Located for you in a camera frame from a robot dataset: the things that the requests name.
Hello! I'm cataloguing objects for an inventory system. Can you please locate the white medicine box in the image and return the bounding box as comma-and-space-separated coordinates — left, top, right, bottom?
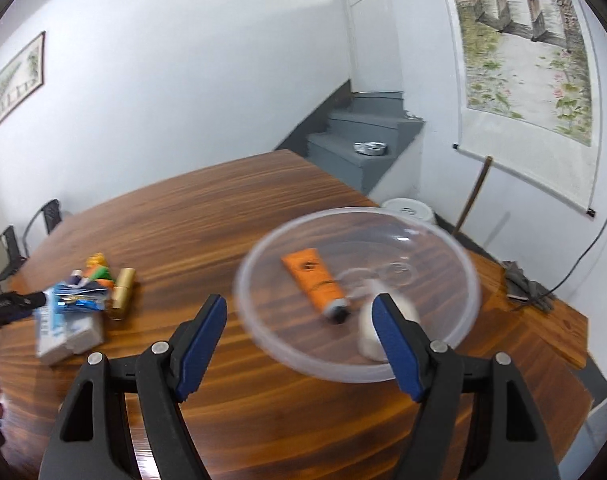
34, 307, 104, 366

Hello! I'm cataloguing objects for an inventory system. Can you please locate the blue white toothpaste tube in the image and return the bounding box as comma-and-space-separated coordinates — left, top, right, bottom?
52, 282, 110, 313

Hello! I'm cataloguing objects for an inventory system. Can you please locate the blue bottle white cap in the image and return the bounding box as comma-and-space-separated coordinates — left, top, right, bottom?
66, 269, 83, 286

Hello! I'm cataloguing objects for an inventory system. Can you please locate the orange green toy block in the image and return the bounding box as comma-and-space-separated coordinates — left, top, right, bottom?
83, 265, 115, 282

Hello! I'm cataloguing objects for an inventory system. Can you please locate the yellow toy block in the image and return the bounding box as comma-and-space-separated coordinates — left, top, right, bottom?
86, 252, 108, 268

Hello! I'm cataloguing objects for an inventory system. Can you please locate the black metal chair near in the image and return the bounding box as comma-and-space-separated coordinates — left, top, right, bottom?
0, 226, 26, 286

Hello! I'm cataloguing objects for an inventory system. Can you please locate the black metal chair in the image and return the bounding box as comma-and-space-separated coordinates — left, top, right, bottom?
0, 226, 26, 286
22, 198, 63, 257

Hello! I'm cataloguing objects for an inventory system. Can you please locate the black metal chair far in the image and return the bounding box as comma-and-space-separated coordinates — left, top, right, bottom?
22, 198, 63, 257

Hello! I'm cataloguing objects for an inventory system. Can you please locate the grey cloth pile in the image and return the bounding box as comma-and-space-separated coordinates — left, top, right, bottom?
501, 260, 556, 313

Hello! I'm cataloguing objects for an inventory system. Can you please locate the white round bottle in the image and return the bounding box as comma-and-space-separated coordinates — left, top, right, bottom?
358, 278, 421, 363

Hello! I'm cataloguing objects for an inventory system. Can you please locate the white bucket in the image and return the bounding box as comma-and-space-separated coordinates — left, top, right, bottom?
381, 197, 437, 224

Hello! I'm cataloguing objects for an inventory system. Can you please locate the wooden stick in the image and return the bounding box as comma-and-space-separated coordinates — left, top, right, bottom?
452, 156, 493, 236

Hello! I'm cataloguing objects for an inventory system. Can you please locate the clear plastic bowl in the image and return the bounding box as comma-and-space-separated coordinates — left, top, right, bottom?
234, 207, 481, 384

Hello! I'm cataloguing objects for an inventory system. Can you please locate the orange cream tube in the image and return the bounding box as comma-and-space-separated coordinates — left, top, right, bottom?
281, 248, 350, 324

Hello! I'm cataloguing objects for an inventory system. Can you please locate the foil bowl on stair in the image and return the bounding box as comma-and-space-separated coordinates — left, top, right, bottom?
353, 142, 388, 157

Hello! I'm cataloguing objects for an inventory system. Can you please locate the grey staircase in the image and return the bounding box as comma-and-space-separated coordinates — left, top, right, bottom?
278, 81, 425, 195

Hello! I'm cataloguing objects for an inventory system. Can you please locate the hanging scroll landscape painting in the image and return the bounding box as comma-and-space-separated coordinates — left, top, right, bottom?
447, 0, 601, 214

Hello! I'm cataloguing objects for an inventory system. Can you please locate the black power cable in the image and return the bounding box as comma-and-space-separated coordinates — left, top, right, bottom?
507, 194, 607, 311

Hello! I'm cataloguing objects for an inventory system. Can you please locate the framed wall picture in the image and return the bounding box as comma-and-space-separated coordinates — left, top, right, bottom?
0, 32, 46, 125

